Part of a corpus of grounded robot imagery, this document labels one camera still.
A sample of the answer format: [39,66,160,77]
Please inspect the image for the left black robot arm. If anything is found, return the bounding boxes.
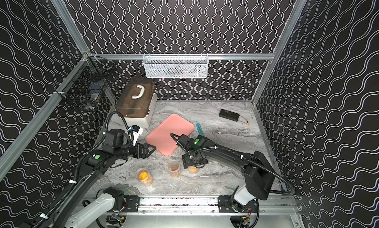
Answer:
[21,111,157,228]

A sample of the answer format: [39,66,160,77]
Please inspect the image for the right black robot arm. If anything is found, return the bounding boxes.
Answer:
[170,133,295,213]

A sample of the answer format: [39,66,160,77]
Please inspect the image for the clear jar brown cookies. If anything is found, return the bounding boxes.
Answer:
[167,161,180,178]

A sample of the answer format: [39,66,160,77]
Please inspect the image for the clear jar orange cookies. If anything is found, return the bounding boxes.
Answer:
[136,168,154,186]

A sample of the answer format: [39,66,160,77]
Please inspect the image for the pink plastic tray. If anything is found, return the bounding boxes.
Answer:
[146,114,194,157]

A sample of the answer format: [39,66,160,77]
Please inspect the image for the teal utility knife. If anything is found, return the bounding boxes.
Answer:
[196,123,205,136]

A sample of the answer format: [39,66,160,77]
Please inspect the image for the brown lid storage box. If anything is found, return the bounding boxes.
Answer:
[115,78,158,128]

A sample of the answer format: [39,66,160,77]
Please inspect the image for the black battery pack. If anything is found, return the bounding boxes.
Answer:
[219,109,240,122]

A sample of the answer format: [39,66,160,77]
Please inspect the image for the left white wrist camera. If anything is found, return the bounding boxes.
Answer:
[128,125,144,146]

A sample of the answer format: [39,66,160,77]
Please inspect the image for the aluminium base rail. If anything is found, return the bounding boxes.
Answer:
[121,194,298,216]

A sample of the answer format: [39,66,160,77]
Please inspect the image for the white wire basket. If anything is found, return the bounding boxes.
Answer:
[142,52,209,79]

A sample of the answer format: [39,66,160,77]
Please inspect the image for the black wire basket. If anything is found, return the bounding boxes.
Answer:
[60,56,116,111]

